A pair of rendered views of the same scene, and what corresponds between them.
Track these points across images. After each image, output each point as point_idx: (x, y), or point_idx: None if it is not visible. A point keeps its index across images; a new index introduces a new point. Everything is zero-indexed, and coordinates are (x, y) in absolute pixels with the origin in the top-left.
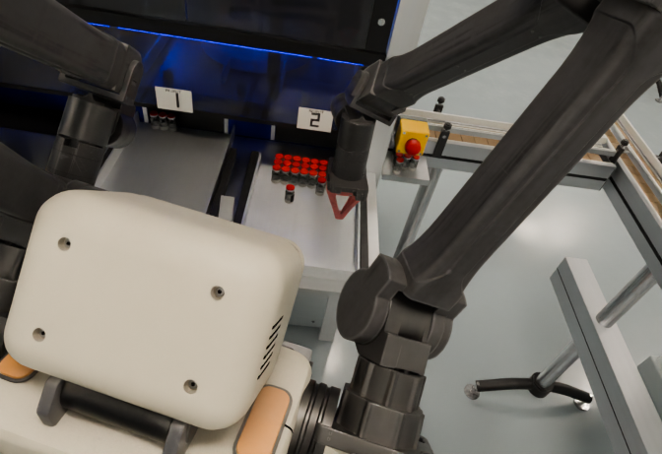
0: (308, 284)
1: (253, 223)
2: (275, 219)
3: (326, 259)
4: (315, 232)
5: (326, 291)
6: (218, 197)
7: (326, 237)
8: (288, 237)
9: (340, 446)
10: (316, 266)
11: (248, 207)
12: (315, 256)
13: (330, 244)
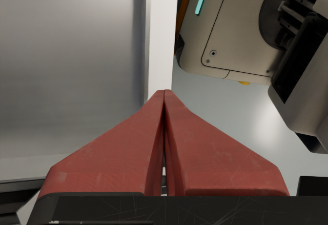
0: (164, 28)
1: (33, 144)
2: (3, 114)
3: None
4: (6, 28)
5: None
6: (5, 209)
7: None
8: (49, 84)
9: None
10: (148, 33)
11: (1, 165)
12: (86, 21)
13: None
